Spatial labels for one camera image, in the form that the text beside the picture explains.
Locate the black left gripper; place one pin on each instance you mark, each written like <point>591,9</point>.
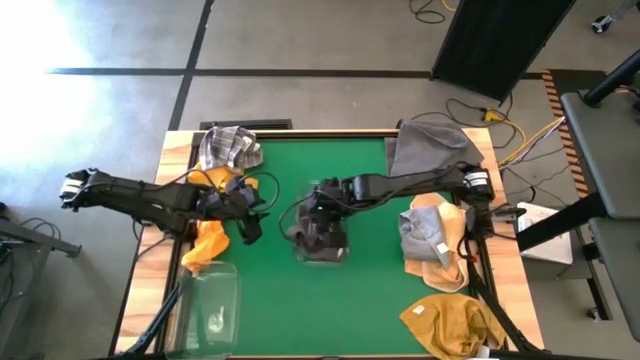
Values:
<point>225,205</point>

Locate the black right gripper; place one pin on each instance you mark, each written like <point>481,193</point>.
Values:
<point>330,196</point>

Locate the dark grey towel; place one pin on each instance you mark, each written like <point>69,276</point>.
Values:
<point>298,236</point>

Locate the bright orange towel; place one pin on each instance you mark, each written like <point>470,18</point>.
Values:
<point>207,245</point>

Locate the golden yellow towel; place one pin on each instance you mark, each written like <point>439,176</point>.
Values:
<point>215,176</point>

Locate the grey plaid towel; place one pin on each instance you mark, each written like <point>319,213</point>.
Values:
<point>227,147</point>

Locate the small grey towel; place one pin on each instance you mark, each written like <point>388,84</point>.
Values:
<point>422,235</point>

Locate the peach striped towel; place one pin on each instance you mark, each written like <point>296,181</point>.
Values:
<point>445,280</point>

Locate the large grey waffle towel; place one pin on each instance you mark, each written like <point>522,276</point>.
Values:
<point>430,147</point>

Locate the mustard yellow towel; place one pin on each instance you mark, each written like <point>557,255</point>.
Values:
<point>450,325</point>

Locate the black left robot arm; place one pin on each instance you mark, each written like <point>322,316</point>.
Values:
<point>125,192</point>

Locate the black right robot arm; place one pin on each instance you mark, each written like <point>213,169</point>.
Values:
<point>410,182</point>

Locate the clear plastic bin with sticker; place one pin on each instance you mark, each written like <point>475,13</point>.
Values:
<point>320,260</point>

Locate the white box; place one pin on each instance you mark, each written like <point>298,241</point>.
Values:
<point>545,240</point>

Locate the black room divider panel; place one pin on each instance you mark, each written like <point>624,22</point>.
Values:
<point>495,40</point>

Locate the black orange hazard strip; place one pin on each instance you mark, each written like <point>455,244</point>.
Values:
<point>552,100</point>

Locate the grey side table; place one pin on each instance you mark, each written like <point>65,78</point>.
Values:
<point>605,150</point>

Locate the black caster wheel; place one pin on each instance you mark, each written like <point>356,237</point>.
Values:
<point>601,24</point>

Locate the grey desk frame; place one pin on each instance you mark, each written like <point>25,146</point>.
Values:
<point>30,237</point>

